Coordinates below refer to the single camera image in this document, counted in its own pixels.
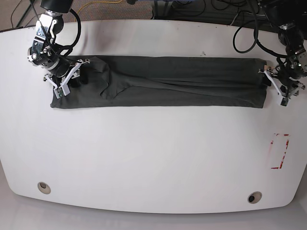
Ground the right table grommet hole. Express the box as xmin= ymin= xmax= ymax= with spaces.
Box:
xmin=248 ymin=191 xmax=262 ymax=204

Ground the red tape marking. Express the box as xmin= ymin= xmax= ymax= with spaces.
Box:
xmin=269 ymin=133 xmax=290 ymax=170

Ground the dark grey t-shirt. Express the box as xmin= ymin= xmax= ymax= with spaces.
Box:
xmin=50 ymin=56 xmax=267 ymax=109

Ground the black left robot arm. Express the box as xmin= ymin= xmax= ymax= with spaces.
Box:
xmin=233 ymin=0 xmax=307 ymax=106

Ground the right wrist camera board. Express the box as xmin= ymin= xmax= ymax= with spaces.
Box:
xmin=54 ymin=88 xmax=64 ymax=99

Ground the left table grommet hole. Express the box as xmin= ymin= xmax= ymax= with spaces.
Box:
xmin=37 ymin=182 xmax=51 ymax=195

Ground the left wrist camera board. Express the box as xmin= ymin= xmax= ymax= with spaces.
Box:
xmin=280 ymin=97 xmax=289 ymax=107

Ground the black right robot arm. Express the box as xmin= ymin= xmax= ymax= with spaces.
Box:
xmin=27 ymin=0 xmax=90 ymax=99

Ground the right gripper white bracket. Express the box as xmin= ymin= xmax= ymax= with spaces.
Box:
xmin=44 ymin=58 xmax=91 ymax=96

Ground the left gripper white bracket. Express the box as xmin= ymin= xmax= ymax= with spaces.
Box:
xmin=258 ymin=67 xmax=306 ymax=105

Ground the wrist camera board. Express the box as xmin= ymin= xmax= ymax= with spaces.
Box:
xmin=54 ymin=88 xmax=64 ymax=99
xmin=280 ymin=97 xmax=289 ymax=107

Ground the table grommet hole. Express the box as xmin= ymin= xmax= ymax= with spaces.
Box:
xmin=37 ymin=182 xmax=51 ymax=195
xmin=248 ymin=191 xmax=262 ymax=204

